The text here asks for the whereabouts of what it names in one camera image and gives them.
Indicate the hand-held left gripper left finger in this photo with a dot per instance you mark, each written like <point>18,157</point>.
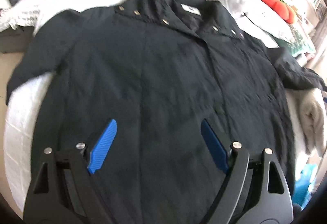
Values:
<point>103,144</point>

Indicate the blue bag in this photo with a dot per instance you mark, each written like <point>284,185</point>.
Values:
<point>305,183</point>

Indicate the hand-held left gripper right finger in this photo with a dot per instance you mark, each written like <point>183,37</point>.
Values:
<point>213,144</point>

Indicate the green patterned cushion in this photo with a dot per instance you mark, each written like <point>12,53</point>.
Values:
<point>299,40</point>

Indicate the light grey printed pillow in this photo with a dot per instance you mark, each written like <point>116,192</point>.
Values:
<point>268,22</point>

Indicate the black and white patterned cloth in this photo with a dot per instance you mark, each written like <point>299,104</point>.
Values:
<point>28,13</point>

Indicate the white checked bed cover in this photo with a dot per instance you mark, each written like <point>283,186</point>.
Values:
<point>23,124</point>

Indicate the dark grey bench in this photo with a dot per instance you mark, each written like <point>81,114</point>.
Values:
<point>12,40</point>

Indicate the beige fleece blanket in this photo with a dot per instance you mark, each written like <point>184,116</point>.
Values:
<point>313,121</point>

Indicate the orange pumpkin plush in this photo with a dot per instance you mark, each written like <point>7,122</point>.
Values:
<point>277,5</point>

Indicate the black jacket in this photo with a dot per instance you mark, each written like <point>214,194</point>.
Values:
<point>158,73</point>

